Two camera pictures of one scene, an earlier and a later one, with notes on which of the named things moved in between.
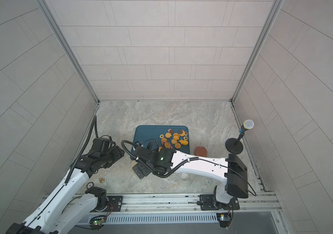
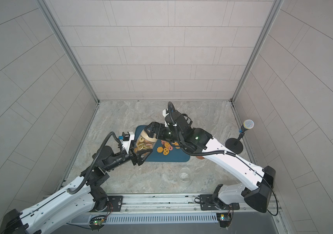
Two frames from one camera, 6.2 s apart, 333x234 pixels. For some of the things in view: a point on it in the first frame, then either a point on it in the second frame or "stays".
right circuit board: [225, 219] stays
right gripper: [143, 169] → [160, 133]
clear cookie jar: [184, 177] stays
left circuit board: [97, 222] stays
